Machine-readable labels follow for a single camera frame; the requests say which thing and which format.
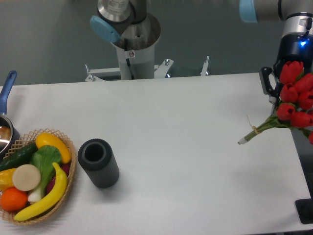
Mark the beige round disc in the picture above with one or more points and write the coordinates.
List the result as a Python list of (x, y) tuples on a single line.
[(26, 177)]

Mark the yellow banana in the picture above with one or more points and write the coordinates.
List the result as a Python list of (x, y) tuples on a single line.
[(49, 200)]

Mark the dark grey ribbed vase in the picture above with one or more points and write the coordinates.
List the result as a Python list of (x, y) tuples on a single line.
[(97, 159)]

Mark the woven wicker basket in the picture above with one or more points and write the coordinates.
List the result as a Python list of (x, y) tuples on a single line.
[(25, 140)]

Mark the purple red vegetable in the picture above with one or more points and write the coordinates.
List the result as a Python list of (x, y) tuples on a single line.
[(66, 169)]

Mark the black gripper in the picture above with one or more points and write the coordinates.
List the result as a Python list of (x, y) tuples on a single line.
[(293, 47)]

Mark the white metal mounting frame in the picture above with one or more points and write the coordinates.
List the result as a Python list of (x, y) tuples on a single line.
[(166, 69)]

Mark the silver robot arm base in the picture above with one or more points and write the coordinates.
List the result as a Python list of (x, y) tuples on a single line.
[(128, 26)]

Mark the red tulip bouquet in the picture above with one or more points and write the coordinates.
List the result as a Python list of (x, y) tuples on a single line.
[(295, 103)]

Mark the blue handled saucepan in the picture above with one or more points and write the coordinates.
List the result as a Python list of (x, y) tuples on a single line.
[(8, 133)]

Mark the black device at edge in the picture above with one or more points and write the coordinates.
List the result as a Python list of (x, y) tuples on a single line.
[(305, 210)]

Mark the green bok choy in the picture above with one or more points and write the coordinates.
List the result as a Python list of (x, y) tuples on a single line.
[(43, 160)]

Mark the yellow bell pepper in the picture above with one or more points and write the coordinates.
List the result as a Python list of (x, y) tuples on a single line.
[(6, 181)]

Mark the orange fruit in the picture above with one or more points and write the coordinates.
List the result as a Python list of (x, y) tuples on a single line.
[(13, 200)]

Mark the green cucumber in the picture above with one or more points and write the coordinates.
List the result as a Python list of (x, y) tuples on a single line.
[(19, 157)]

